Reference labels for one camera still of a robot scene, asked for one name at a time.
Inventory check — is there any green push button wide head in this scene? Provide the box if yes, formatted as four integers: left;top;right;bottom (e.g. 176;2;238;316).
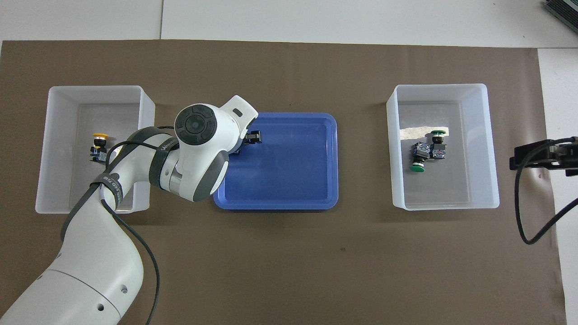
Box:
409;141;434;174

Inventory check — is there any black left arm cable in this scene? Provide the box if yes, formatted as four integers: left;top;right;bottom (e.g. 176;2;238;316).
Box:
61;125;177;325

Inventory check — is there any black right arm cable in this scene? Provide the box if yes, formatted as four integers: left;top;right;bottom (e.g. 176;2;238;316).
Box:
515;138;578;245

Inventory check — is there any yellow push button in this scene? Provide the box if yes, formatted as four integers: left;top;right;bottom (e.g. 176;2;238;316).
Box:
89;132;109;163

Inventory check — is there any green push button small head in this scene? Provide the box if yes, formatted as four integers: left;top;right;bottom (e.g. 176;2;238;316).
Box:
429;130;448;161

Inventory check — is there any translucent white plastic box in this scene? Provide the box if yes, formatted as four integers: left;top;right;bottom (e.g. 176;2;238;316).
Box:
386;84;500;211
35;85;156;214

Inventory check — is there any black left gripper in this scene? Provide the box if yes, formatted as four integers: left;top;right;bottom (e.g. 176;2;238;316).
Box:
229;130;263;156

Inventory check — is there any brown paper mat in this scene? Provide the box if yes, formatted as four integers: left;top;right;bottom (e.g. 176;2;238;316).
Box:
0;40;567;325

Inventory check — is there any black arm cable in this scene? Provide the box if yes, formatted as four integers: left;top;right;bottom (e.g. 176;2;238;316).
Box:
515;138;578;245
61;125;177;325

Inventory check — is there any grey slatted device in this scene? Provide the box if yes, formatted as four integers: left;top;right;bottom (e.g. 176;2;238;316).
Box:
544;0;578;32

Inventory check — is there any blue plastic tray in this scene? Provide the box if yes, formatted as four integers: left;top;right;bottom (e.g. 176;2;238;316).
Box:
213;112;339;211

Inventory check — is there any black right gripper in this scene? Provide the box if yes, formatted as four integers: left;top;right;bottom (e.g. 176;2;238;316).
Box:
509;137;578;176

